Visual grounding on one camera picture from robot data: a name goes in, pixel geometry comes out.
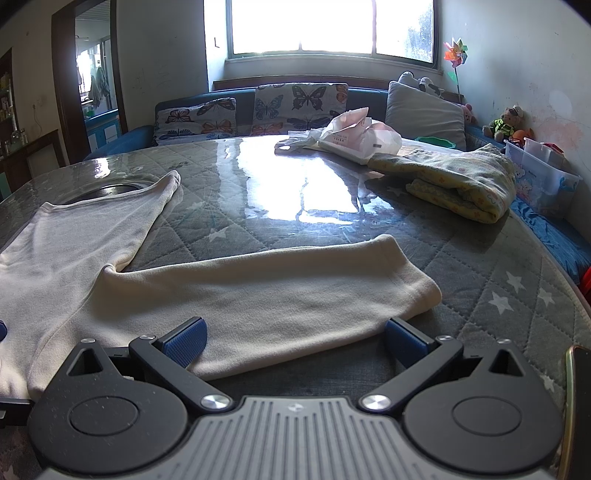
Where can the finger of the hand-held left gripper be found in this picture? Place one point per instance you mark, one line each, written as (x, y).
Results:
(2, 331)
(14, 411)

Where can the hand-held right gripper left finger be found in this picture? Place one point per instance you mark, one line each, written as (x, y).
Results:
(187, 341)

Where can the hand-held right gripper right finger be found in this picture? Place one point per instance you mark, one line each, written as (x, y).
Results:
(406, 344)

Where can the cream white pants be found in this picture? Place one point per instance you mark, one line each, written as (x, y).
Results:
(254, 286)

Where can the black round built-in cooker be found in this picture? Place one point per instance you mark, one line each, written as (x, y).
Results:
(107, 190)

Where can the yellow folded patterned cloth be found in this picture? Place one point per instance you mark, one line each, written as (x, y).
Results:
(461, 180)

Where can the black smartphone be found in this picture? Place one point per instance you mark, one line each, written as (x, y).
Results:
(579, 392)

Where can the blue satin cloth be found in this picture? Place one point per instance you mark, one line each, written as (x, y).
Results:
(554, 240)

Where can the dark wooden cabinet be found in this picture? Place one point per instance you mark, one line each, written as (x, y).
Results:
(41, 152)

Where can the green plastic dish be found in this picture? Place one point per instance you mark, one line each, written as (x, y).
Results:
(434, 141)

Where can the blue sofa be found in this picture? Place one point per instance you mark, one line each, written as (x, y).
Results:
(134, 138)

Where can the white plastic bag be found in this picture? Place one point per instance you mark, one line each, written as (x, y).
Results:
(355, 138)

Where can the clear plastic storage box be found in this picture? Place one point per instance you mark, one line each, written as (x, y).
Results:
(542, 180)

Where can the butterfly print cushion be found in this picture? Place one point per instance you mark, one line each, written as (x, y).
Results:
(300, 108)
(194, 122)

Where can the grey pillow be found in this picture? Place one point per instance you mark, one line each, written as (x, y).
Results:
(425, 115)

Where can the orange toy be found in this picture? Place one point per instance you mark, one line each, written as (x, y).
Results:
(522, 136)

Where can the pink plush toy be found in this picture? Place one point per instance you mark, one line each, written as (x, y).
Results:
(468, 113)

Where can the brown teddy bear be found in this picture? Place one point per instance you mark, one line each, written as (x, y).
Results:
(504, 124)

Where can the black and white plush toy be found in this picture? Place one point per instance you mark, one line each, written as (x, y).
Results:
(427, 84)

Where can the colourful pinwheel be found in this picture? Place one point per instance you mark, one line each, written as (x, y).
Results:
(455, 53)

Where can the window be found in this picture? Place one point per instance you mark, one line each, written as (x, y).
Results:
(300, 27)

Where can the dark wooden door frame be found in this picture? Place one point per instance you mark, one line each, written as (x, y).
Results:
(62, 92)

